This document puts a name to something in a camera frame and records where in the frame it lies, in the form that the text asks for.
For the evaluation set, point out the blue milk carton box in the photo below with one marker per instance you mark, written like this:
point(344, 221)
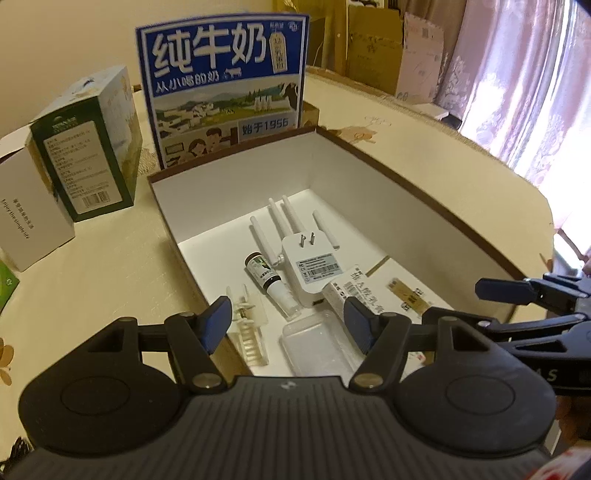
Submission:
point(221, 92)

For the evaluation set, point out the white box with gecko print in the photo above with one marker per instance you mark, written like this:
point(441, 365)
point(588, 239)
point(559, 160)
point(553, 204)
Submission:
point(355, 288)

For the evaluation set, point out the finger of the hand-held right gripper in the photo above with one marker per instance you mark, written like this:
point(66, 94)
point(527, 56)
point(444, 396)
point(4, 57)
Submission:
point(503, 288)
point(531, 326)

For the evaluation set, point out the pale patterned curtain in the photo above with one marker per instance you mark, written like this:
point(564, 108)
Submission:
point(521, 92)

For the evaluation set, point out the small black object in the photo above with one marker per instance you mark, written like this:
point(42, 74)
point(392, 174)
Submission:
point(451, 120)

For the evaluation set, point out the brown shoebox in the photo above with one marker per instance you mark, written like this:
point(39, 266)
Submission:
point(221, 184)

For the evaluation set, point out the clear plastic case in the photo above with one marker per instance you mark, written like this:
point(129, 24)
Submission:
point(314, 341)

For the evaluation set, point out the dark green box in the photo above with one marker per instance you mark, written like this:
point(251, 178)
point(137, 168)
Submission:
point(87, 161)

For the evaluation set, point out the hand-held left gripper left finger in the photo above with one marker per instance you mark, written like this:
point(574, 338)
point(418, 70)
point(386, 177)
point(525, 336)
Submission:
point(214, 327)

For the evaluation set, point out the small dark bottle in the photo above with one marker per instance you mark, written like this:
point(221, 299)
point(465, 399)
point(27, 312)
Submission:
point(265, 272)

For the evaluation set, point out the white plastic clip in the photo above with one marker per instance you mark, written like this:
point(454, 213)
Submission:
point(251, 341)

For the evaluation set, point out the brown flat cardboard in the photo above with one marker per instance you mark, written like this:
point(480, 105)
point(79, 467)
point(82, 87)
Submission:
point(374, 46)

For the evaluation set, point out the white wifi repeater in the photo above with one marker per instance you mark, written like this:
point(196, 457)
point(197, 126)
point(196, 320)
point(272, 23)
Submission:
point(309, 263)

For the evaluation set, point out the white and gold box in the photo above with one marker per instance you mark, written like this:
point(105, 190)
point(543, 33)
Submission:
point(401, 290)

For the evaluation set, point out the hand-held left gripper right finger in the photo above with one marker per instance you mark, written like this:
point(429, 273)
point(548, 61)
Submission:
point(360, 323)

